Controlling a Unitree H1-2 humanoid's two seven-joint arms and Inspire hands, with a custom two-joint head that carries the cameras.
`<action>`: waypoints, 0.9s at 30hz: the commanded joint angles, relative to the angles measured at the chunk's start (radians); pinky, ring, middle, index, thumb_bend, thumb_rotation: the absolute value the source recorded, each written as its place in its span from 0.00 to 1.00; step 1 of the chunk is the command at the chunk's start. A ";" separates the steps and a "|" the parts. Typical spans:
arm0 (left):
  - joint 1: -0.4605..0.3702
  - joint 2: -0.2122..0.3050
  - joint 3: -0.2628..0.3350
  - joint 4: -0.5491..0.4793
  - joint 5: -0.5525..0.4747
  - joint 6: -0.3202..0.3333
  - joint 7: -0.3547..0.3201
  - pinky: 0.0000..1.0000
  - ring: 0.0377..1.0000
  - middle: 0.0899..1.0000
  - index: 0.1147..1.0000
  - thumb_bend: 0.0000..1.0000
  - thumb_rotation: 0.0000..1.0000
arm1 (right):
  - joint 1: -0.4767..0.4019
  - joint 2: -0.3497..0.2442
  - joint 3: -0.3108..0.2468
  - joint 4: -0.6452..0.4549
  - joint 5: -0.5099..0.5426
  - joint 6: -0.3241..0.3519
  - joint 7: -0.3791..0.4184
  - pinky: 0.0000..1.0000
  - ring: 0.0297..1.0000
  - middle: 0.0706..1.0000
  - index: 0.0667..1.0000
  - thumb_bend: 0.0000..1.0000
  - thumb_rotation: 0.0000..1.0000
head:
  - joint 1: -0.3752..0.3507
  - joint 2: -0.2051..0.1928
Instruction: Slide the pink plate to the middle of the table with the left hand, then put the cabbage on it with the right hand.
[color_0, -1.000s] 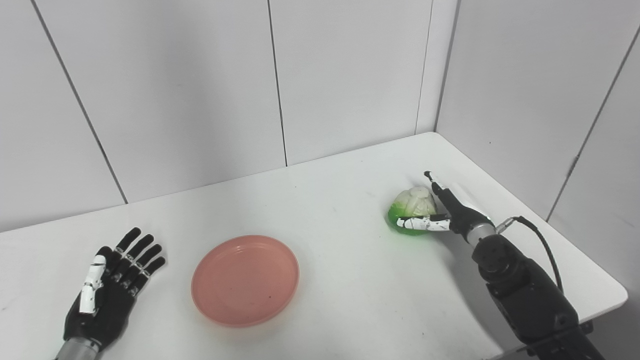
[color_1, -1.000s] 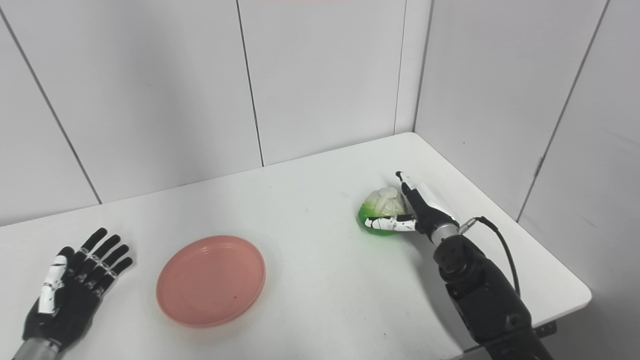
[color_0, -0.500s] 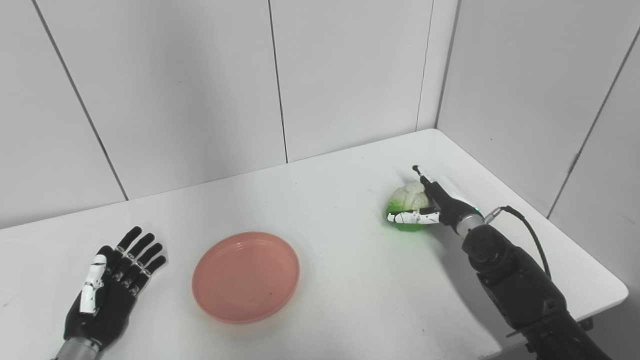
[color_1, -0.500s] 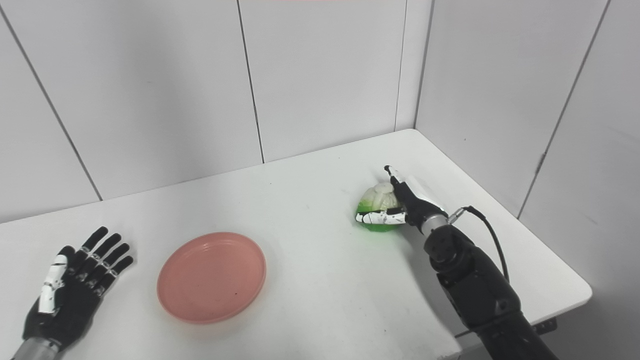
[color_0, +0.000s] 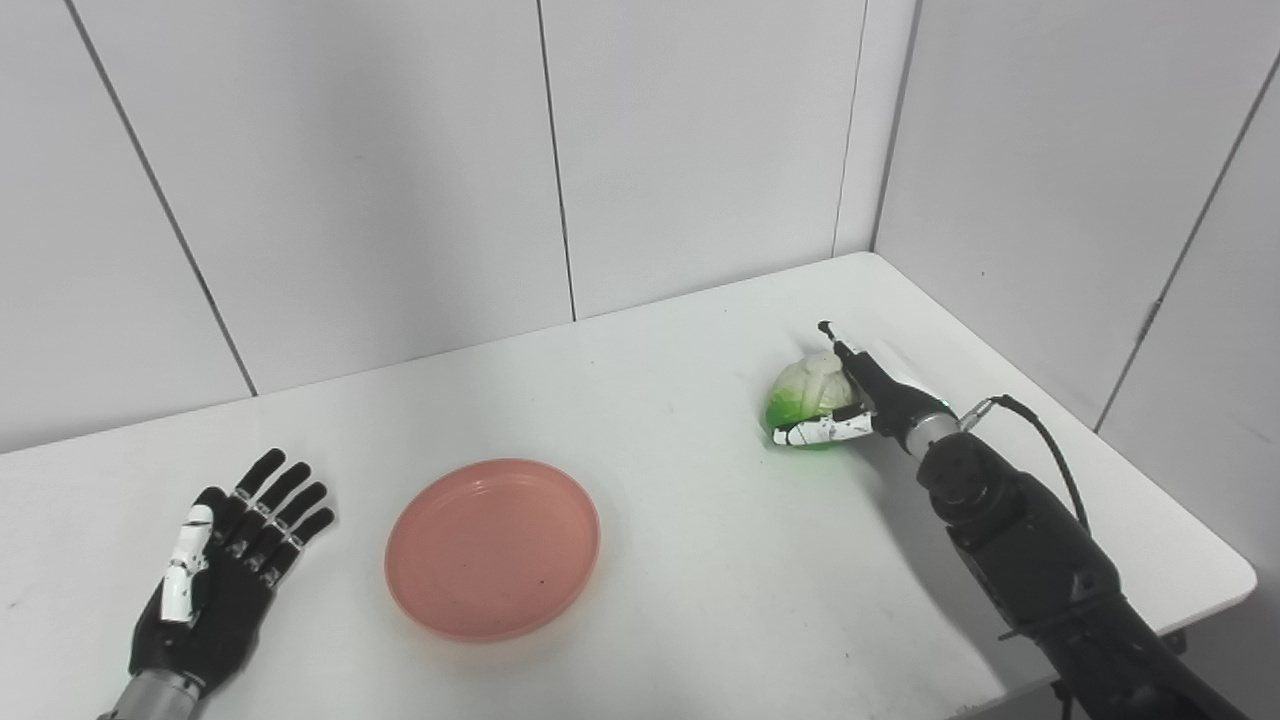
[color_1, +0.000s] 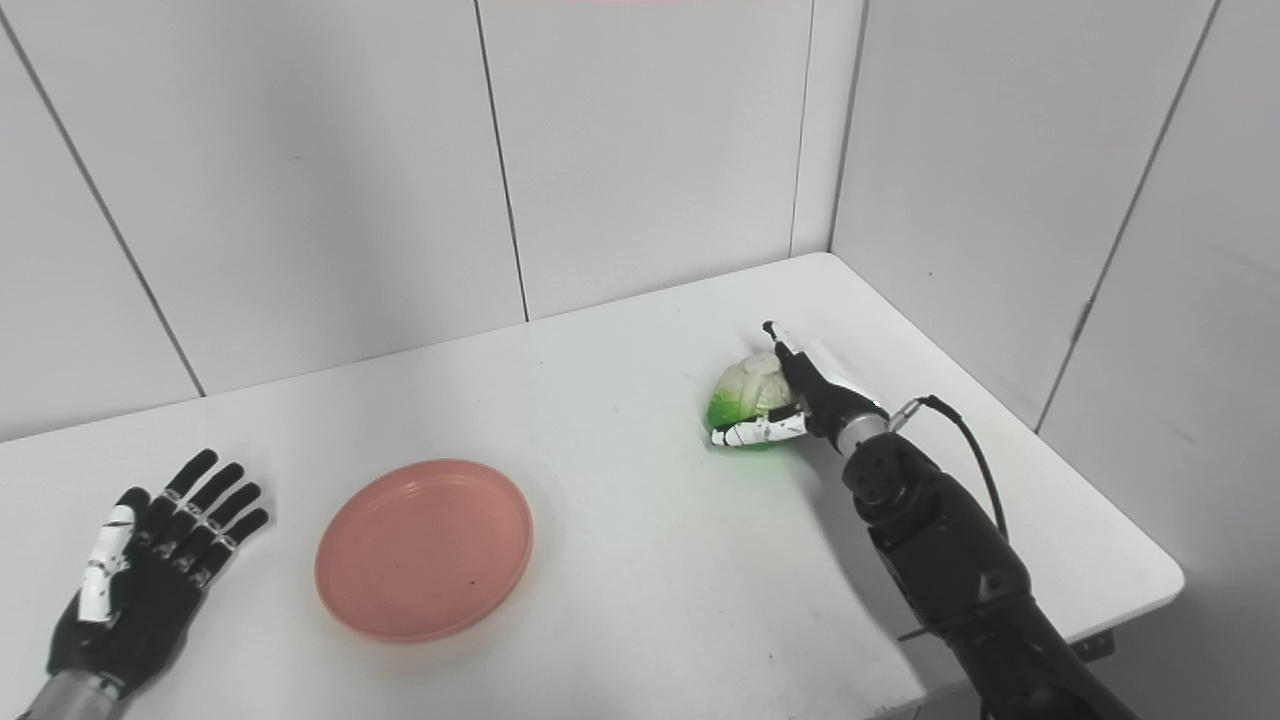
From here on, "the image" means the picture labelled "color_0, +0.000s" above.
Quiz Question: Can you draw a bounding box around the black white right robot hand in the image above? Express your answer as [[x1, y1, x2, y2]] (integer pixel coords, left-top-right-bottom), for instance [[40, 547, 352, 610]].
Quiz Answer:
[[772, 320, 951, 456]]

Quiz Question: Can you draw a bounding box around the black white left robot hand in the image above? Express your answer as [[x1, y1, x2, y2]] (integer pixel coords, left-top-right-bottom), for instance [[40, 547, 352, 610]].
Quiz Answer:
[[128, 448, 337, 698]]

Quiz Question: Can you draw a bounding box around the green white toy cabbage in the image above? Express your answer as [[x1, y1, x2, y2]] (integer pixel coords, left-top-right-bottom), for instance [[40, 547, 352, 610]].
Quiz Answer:
[[764, 350, 863, 450]]

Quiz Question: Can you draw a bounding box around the pink round plate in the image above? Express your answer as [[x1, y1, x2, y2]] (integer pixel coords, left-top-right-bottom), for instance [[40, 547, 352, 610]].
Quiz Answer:
[[384, 458, 602, 643]]

